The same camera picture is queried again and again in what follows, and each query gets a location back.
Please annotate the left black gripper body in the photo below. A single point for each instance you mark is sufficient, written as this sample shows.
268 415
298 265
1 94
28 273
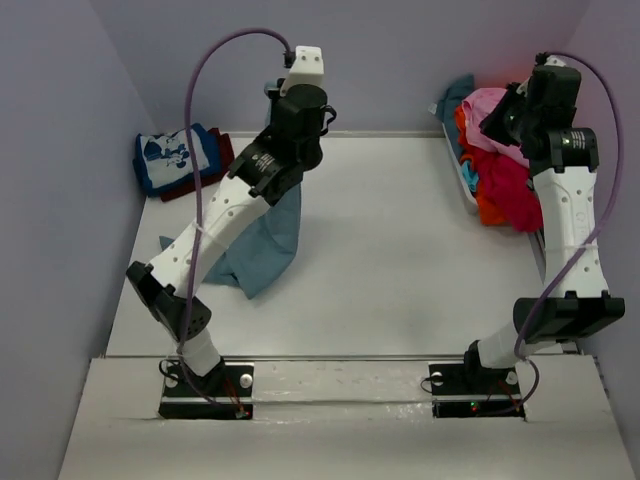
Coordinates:
315 157

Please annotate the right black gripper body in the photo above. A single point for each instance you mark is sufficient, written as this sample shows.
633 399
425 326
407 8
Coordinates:
513 117

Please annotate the grey-blue t shirt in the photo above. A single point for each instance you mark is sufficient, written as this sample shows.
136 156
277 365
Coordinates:
254 261

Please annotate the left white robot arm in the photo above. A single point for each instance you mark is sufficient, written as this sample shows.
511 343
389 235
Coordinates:
260 177

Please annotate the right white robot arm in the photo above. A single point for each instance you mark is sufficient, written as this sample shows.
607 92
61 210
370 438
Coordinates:
576 301

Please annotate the pink t shirt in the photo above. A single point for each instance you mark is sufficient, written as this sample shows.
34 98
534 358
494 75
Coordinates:
476 107

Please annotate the magenta t shirt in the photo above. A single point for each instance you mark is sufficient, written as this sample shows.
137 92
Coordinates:
505 183

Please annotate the teal t shirt in pile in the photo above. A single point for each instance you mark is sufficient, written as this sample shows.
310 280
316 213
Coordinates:
449 101

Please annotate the light blue t shirt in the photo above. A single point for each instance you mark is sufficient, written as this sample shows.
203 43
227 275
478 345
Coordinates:
470 176

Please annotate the folded blue mickey t shirt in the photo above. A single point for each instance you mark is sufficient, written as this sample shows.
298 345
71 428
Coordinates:
163 162

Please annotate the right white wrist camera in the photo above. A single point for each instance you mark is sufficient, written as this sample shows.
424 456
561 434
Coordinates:
542 59

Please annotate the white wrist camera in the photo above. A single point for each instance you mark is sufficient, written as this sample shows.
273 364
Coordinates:
307 69
542 59

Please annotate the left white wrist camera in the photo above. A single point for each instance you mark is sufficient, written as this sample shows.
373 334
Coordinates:
307 69

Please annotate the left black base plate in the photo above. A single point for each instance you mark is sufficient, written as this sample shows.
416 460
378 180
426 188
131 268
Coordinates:
225 398

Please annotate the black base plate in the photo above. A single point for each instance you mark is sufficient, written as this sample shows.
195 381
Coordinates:
457 395
225 398

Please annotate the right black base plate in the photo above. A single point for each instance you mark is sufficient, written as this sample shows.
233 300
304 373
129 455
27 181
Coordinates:
457 395

